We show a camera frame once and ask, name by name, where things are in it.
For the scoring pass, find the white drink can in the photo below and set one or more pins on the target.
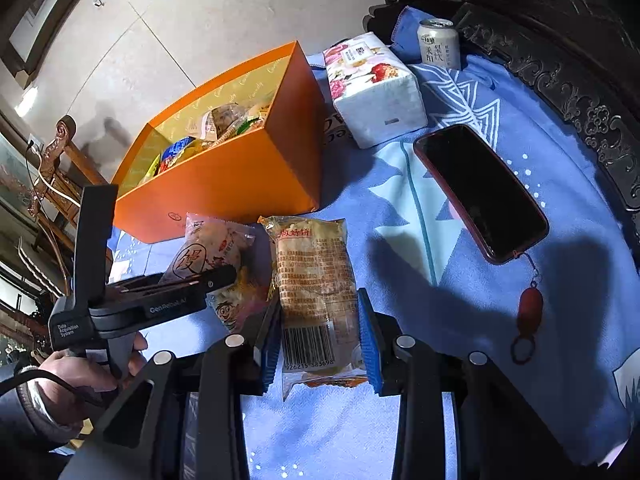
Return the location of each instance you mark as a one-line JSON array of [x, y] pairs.
[[440, 45]]

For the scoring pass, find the blue cookie packet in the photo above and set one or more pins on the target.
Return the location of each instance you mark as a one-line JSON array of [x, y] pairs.
[[172, 154]]

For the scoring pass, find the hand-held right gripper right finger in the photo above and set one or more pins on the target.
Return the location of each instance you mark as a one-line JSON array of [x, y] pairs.
[[370, 345]]

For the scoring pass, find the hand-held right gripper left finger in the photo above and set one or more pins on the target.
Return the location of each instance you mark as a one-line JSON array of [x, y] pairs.
[[270, 345]]

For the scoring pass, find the orange cardboard box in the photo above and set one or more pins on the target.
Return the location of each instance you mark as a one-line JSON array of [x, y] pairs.
[[225, 190]]

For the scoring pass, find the white ball snack packet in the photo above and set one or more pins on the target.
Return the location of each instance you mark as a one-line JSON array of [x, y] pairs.
[[210, 240]]

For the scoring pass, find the person's left forearm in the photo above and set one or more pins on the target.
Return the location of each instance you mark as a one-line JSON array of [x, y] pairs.
[[25, 430]]

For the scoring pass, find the green yellow snack packet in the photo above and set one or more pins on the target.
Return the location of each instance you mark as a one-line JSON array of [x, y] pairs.
[[252, 120]]

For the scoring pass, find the dark carved wooden furniture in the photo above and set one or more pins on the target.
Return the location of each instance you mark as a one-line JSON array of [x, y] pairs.
[[550, 35]]

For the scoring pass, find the clear round biscuit packet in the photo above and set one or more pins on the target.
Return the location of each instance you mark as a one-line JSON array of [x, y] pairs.
[[225, 117]]

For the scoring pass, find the black smartphone red case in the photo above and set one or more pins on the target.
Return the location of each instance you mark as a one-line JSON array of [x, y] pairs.
[[480, 195]]

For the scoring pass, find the floral tissue pack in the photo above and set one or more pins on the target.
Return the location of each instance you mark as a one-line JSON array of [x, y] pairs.
[[375, 95]]

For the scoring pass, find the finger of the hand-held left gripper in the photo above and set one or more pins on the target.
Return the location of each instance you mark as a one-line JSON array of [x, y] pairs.
[[200, 277]]

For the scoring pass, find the blue printed cloth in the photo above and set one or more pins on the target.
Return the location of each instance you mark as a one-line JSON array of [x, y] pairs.
[[450, 310]]

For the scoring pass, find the brown wooden chair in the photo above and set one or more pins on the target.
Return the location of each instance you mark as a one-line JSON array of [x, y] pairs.
[[57, 160]]

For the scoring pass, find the person's left hand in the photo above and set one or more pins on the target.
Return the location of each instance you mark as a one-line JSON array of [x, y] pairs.
[[75, 367]]

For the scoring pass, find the cartoon face snack packet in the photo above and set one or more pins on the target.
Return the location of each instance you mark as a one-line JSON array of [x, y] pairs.
[[232, 310]]

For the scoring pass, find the red phone charm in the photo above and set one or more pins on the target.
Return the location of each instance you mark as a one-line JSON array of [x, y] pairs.
[[530, 305]]

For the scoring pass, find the rice cracker packet orange ends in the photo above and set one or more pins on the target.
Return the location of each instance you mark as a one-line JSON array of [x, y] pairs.
[[315, 270]]

